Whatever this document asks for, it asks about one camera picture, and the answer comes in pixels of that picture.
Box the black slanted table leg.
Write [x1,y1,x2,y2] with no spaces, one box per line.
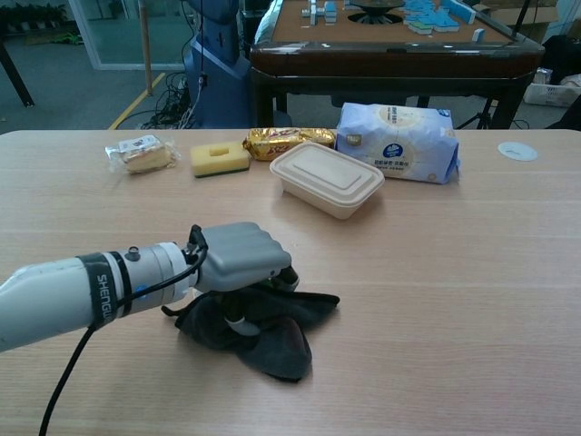
[0,40,35,109]

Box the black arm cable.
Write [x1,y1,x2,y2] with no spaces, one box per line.
[38,224,210,436]

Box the dark brown mahjong table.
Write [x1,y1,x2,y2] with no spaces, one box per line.
[249,0,546,131]

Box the gold foil snack pack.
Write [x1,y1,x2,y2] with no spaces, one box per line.
[241,127,338,164]

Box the standing blue white tile stack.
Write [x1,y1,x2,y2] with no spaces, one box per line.
[300,0,340,25]

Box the black mahjong table hub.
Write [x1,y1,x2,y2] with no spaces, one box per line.
[347,0,405,24]

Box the black tripod stand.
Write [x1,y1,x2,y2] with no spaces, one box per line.
[456,97,500,131]

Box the clear wrapped biscuit pack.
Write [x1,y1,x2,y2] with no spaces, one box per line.
[103,134,182,175]

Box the black floor cable bundle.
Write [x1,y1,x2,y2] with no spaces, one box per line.
[135,72,196,131]

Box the black bag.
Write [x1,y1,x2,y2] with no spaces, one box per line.
[542,34,581,85]

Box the blue white tissue pack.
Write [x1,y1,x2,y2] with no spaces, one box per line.
[334,102,462,186]

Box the pile of blue mahjong tiles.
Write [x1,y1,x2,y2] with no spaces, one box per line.
[403,0,478,36]

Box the black and green cloth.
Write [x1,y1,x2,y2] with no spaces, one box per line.
[162,283,341,382]

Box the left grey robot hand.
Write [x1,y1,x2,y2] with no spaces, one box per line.
[183,221,300,337]

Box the white plastic basket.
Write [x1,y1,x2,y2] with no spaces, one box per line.
[526,81,581,108]

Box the yellow sponge with hole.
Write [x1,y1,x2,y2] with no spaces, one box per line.
[189,141,252,179]

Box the wooden stick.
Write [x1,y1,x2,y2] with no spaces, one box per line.
[140,0,154,96]

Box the beige lidded lunch box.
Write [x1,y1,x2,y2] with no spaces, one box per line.
[269,141,386,222]

